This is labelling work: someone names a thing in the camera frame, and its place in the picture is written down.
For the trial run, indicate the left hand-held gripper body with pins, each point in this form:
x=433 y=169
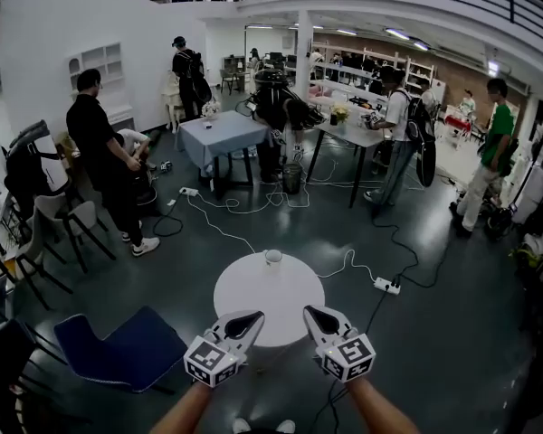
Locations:
x=206 y=360

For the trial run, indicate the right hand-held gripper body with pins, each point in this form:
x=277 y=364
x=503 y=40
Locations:
x=350 y=353

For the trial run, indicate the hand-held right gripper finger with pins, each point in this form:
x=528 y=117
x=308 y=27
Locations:
x=309 y=330
x=337 y=314

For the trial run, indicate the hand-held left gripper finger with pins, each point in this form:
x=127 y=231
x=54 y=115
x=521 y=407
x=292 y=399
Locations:
x=227 y=319
x=256 y=335

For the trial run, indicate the white cup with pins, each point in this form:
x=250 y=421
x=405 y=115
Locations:
x=273 y=257

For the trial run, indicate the person's left forearm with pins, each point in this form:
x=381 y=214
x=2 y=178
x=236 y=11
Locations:
x=181 y=412

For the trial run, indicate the person's right forearm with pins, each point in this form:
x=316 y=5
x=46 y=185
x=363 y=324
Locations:
x=375 y=407

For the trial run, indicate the round white table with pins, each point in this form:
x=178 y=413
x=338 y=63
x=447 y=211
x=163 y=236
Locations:
x=271 y=296

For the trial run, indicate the white power strip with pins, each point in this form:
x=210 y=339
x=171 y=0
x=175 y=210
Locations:
x=387 y=285
x=189 y=191

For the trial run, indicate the person's left shoe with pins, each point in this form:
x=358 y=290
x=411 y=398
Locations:
x=242 y=427

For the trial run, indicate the dark blue chair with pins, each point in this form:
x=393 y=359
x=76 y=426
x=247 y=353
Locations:
x=126 y=346

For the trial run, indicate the black mesh wastebasket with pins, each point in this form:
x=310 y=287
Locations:
x=292 y=179

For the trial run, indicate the black bag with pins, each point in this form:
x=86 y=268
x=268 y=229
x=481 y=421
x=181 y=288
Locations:
x=145 y=192

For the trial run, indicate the idle hand-held gripper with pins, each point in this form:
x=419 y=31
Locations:
x=166 y=165

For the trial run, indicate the grey chair with black legs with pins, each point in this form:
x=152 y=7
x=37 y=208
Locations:
x=81 y=219
x=45 y=208

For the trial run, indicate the grey table with black legs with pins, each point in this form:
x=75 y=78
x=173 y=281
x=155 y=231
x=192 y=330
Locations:
x=357 y=136

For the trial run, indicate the table with blue-grey cloth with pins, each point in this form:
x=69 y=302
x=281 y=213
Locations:
x=221 y=136

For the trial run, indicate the green potted plant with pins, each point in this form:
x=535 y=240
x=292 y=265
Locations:
x=525 y=256

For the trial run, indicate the yellow flower bouquet vase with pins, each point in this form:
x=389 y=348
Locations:
x=342 y=110

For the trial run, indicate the white flower bouquet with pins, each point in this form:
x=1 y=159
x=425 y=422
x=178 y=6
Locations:
x=211 y=109

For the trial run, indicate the red covered table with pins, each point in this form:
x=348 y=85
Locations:
x=457 y=124

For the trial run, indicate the white and black backpack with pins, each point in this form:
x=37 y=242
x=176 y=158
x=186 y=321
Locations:
x=54 y=165

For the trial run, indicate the white storage shelving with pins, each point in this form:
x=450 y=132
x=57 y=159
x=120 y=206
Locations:
x=339 y=68

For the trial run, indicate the black balcony railing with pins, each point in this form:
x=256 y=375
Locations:
x=511 y=2

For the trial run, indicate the black frame square table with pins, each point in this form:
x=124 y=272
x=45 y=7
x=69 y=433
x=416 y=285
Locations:
x=217 y=174

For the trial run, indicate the white wall shelf cabinet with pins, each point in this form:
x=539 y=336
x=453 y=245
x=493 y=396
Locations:
x=95 y=63

